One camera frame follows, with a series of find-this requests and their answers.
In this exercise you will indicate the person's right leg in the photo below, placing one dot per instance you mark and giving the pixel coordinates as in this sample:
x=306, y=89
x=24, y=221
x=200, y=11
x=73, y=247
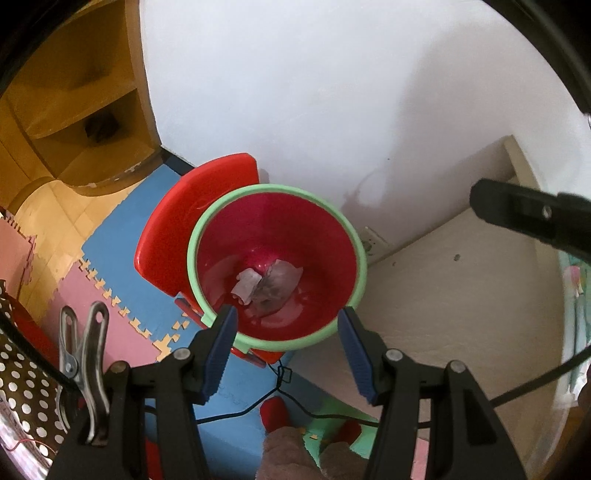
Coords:
x=344, y=461

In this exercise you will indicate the red sock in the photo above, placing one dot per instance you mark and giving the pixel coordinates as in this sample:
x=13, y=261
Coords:
x=274, y=413
x=348, y=431

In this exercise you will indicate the pink foam floor mat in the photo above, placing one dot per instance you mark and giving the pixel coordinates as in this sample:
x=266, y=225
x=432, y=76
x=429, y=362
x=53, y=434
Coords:
x=74, y=290
x=14, y=249

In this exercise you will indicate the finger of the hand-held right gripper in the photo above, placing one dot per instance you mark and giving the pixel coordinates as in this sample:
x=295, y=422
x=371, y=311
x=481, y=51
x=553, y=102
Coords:
x=508, y=203

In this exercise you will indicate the green foam floor mat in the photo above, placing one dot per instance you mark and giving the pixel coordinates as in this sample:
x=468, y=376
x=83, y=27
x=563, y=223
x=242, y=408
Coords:
x=332, y=410

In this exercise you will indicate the pastel printed cloth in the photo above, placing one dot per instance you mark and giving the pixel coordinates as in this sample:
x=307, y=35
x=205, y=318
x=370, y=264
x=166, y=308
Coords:
x=575, y=323

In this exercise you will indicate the red plastic stool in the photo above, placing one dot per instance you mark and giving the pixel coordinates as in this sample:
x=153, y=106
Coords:
x=171, y=221

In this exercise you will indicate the polka dot cloth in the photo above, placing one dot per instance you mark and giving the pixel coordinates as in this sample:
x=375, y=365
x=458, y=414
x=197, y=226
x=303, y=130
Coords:
x=27, y=406

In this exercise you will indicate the white paper scrap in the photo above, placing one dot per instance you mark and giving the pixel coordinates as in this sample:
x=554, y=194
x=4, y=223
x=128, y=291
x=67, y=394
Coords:
x=247, y=284

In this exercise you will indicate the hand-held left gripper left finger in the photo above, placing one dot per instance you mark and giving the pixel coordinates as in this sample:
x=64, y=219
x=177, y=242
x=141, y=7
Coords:
x=217, y=360

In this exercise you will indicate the metal spring clip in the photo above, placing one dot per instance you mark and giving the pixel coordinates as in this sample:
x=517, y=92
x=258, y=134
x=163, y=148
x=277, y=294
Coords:
x=90, y=369

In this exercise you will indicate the person's leg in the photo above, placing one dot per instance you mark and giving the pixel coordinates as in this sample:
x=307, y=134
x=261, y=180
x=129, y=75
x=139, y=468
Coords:
x=286, y=454
x=344, y=461

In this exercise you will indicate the red bucket green rim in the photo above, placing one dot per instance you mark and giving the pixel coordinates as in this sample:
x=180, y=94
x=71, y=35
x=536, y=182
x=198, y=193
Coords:
x=323, y=258

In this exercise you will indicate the grey paper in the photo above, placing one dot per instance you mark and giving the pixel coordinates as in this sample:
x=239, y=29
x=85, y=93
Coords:
x=279, y=286

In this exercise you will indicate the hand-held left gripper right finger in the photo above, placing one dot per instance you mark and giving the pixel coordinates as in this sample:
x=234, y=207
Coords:
x=358, y=364

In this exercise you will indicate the person's left leg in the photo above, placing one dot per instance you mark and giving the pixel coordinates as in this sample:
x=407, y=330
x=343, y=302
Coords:
x=286, y=454

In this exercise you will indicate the wooden cabinet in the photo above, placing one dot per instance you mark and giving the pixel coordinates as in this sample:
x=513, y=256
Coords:
x=115, y=69

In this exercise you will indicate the wall socket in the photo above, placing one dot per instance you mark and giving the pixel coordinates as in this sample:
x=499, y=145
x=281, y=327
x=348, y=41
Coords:
x=373, y=240

